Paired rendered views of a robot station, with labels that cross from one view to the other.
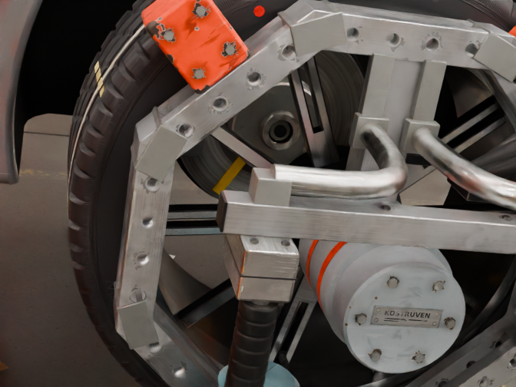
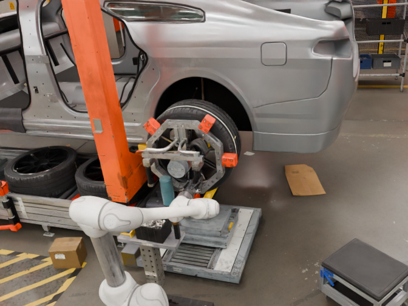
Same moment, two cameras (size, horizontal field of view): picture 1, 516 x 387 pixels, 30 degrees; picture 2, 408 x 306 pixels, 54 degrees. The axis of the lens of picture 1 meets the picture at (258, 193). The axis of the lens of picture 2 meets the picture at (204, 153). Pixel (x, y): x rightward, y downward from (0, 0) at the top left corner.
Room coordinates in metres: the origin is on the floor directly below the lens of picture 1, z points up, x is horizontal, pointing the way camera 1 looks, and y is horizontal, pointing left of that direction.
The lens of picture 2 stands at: (-0.91, -1.68, 2.12)
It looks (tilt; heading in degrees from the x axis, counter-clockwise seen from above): 27 degrees down; 36
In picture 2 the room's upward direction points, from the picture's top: 6 degrees counter-clockwise
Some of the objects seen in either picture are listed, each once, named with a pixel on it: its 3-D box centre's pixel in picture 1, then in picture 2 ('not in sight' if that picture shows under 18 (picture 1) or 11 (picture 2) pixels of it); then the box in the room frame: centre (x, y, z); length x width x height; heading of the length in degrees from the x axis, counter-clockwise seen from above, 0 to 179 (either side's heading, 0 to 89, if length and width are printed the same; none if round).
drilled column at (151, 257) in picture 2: not in sight; (152, 261); (0.62, -0.04, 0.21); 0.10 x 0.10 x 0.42; 14
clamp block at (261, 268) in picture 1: (259, 253); (149, 159); (0.80, -0.01, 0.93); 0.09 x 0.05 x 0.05; 14
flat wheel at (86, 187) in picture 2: not in sight; (115, 178); (1.17, 0.80, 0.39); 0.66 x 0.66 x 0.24
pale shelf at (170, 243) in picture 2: not in sight; (151, 236); (0.63, -0.07, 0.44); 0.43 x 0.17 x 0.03; 104
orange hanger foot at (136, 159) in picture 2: not in sight; (139, 155); (1.16, 0.44, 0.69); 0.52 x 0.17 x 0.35; 14
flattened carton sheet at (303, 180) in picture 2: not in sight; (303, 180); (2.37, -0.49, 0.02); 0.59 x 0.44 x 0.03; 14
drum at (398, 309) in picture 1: (375, 273); (181, 162); (0.97, -0.14, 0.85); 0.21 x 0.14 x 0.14; 14
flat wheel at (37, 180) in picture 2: not in sight; (44, 171); (0.98, 1.55, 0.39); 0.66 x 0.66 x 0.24
